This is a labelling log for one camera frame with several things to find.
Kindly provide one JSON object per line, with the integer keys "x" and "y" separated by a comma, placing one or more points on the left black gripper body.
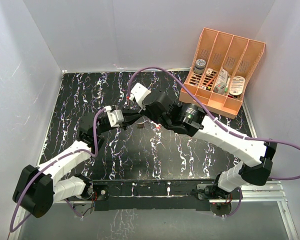
{"x": 104, "y": 127}

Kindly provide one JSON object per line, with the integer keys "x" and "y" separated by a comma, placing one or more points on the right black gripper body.
{"x": 147, "y": 111}

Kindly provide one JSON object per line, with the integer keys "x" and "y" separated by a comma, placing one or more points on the bunch of small keys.
{"x": 141, "y": 125}

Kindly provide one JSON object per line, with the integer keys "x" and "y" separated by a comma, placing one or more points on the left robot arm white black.
{"x": 39, "y": 187}

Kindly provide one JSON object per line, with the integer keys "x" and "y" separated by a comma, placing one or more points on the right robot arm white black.
{"x": 188, "y": 119}

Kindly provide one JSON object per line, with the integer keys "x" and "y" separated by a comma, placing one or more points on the black marble pattern mat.
{"x": 130, "y": 154}

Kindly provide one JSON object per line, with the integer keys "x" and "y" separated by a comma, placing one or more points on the grey round jar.
{"x": 199, "y": 66}

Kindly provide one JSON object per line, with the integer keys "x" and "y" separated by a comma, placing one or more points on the small white card box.
{"x": 209, "y": 71}

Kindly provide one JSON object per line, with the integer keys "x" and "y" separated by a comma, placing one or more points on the grey green small box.
{"x": 220, "y": 88}

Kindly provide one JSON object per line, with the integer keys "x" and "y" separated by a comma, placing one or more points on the white paper packets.
{"x": 223, "y": 76}

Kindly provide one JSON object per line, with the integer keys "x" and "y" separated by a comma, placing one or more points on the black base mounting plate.
{"x": 159, "y": 195}

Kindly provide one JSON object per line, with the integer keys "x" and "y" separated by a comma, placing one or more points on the orange plastic file organizer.
{"x": 236, "y": 54}

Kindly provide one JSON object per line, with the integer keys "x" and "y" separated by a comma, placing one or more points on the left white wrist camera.
{"x": 115, "y": 115}

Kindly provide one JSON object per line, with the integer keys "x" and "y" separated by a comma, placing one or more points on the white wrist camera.
{"x": 138, "y": 94}
{"x": 115, "y": 115}

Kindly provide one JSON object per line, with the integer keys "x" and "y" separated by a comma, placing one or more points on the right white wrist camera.
{"x": 138, "y": 94}

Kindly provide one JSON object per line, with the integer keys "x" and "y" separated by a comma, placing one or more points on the aluminium frame rail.
{"x": 272, "y": 191}

